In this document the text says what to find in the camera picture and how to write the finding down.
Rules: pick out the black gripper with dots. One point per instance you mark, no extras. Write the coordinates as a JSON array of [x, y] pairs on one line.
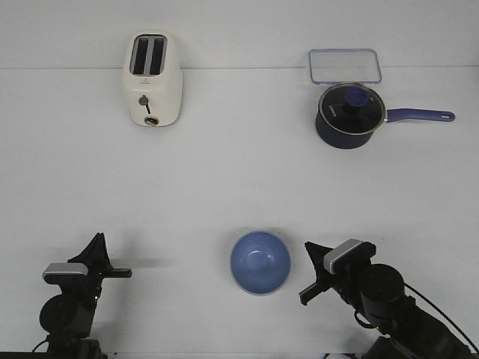
[[345, 283], [90, 287]]

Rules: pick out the blue bowl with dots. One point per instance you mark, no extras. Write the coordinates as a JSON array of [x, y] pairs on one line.
[[260, 262]]

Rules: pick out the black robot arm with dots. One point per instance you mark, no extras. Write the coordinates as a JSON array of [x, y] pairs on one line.
[[376, 292], [68, 317]]

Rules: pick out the dark blue saucepan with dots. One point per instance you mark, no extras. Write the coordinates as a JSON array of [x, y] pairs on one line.
[[351, 140]]

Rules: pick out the glass pot lid blue knob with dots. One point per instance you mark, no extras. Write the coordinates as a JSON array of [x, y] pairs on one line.
[[352, 109]]

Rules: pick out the white two-slot toaster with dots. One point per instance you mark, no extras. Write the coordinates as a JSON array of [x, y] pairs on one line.
[[152, 78]]

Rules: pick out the clear container blue rim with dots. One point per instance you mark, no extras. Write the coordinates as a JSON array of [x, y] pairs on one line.
[[334, 66]]

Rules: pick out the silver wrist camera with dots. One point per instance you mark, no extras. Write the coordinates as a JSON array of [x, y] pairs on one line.
[[351, 251], [59, 273]]

